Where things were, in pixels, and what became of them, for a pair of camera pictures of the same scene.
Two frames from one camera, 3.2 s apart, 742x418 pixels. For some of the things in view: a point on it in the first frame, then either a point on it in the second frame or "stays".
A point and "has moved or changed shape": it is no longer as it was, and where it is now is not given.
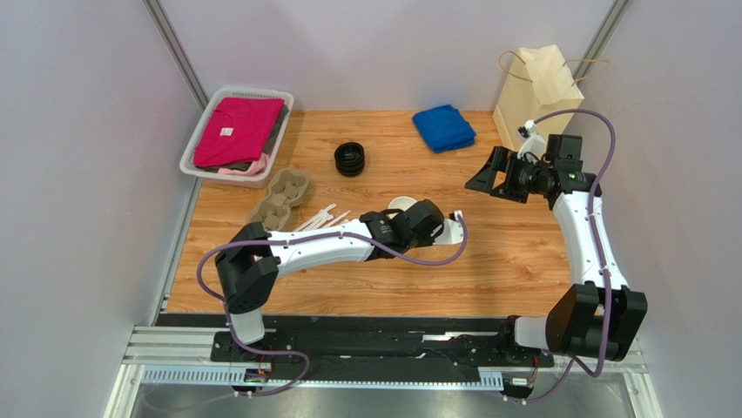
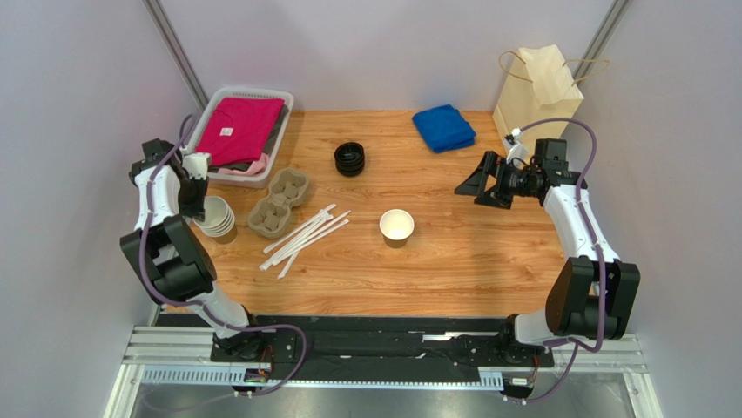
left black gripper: x=429 y=239 to x=195 y=209
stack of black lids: x=349 y=158 stays
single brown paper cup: x=401 y=203 has moved or changed shape
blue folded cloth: x=445 y=129 stays
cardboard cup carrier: x=287 y=187 stays
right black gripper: x=503 y=173 stays
